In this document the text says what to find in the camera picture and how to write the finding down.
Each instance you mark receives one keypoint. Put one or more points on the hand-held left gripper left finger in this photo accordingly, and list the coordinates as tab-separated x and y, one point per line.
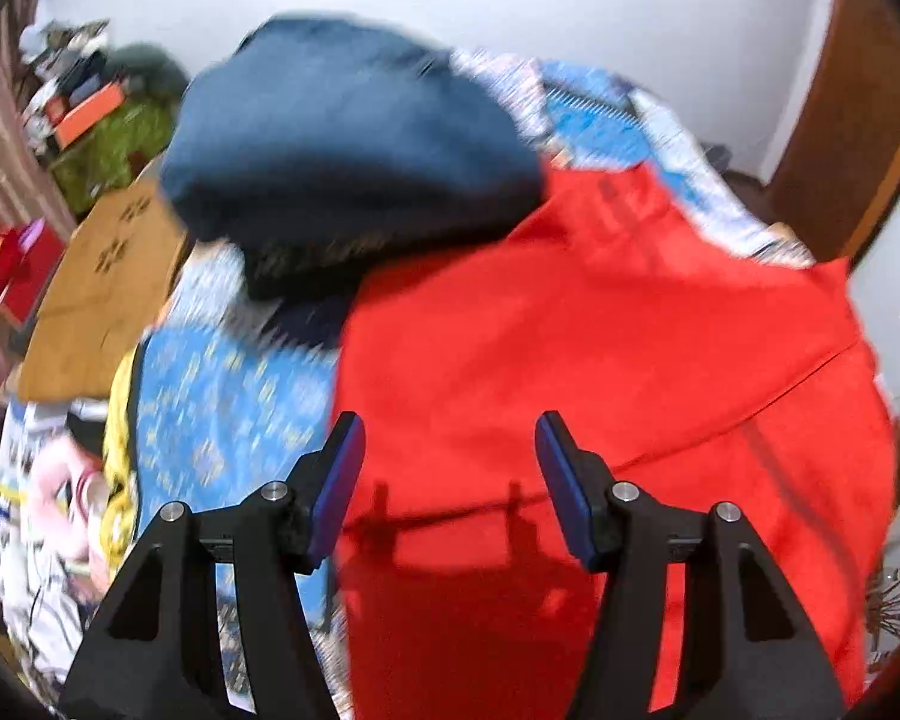
337	480

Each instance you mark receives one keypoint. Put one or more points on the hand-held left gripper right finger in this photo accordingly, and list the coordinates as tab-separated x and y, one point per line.
562	480

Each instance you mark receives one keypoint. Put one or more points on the red garment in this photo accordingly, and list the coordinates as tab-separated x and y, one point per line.
570	330

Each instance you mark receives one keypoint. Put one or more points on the blue denim clothes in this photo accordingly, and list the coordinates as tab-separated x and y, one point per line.
345	135

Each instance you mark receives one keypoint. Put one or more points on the patchwork printed blanket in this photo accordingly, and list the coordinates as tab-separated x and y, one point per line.
217	405

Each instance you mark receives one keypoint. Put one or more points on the black cloth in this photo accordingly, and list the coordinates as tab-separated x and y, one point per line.
300	307

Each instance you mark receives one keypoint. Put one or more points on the yellow cloth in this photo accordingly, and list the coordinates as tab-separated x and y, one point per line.
120	465

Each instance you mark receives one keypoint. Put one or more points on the wooden door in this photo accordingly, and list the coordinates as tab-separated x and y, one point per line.
847	105

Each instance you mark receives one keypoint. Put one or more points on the dried twigs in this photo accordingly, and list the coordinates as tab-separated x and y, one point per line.
896	607

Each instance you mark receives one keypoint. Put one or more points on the cartoon printed sheet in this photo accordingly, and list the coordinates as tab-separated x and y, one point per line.
45	495

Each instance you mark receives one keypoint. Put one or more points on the brown cardboard box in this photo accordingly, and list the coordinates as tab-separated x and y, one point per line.
97	300

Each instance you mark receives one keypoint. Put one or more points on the red box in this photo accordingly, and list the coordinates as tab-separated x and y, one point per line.
15	270

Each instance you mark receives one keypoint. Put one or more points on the green cloth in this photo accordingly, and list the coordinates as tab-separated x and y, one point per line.
112	154

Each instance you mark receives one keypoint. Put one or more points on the orange box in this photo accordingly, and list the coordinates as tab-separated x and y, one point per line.
90	112

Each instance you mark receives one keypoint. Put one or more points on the pile of clutter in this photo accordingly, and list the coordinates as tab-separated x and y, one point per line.
52	67

